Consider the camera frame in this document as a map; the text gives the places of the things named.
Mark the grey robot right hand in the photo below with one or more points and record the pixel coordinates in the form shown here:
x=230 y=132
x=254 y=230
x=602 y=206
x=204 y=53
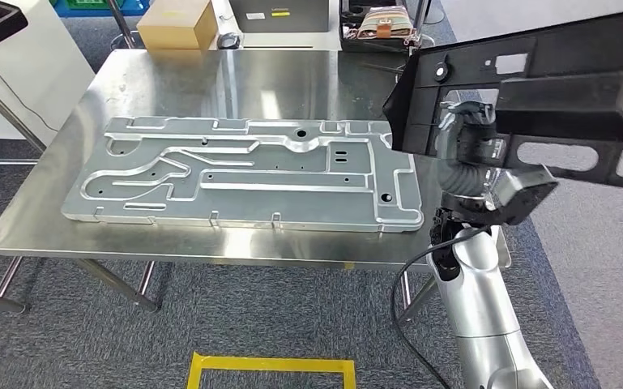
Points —
x=448 y=139

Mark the black plastic plate frame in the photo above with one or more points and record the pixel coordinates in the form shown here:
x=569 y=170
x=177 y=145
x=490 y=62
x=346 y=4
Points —
x=413 y=123

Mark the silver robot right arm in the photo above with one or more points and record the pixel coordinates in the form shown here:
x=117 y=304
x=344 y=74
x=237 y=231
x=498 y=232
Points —
x=477 y=311

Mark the stainless steel workbench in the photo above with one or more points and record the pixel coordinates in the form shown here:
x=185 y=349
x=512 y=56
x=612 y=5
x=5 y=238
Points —
x=155 y=80

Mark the striped fabric pouch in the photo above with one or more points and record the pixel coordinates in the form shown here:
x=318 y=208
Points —
x=386 y=21

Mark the black open toolbox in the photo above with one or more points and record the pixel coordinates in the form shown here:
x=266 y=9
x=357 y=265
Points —
x=346 y=21

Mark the grey computer case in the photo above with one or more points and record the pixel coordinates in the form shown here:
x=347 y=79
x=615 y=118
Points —
x=289 y=16

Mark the embossed aluminium panel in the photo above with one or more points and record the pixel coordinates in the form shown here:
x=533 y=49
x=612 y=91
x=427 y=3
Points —
x=236 y=161

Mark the brown cardboard box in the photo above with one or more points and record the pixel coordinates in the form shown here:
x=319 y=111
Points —
x=171 y=27

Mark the blue plastic crate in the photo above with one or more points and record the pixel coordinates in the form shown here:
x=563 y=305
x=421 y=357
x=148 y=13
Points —
x=128 y=8

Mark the steel stand pole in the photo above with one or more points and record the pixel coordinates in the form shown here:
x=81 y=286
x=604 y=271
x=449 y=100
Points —
x=120 y=21

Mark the white desk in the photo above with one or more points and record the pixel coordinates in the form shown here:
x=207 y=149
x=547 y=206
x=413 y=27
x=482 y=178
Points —
x=32 y=80

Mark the stainless steel table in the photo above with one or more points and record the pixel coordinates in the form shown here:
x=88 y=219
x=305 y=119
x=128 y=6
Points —
x=10 y=117

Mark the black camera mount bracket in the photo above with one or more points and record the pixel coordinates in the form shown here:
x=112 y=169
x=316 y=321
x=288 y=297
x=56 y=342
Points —
x=467 y=215

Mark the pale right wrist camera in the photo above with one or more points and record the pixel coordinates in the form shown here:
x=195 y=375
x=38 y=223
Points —
x=520 y=193

